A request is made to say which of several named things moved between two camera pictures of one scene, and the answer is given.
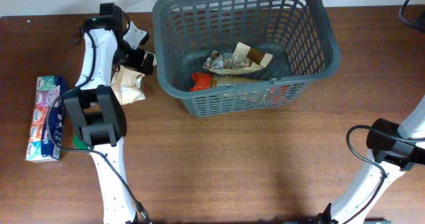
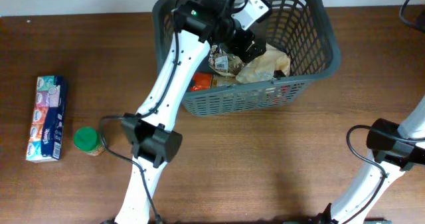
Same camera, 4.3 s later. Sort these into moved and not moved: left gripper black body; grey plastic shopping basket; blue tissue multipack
Moved: left gripper black body
Not moved: blue tissue multipack; grey plastic shopping basket
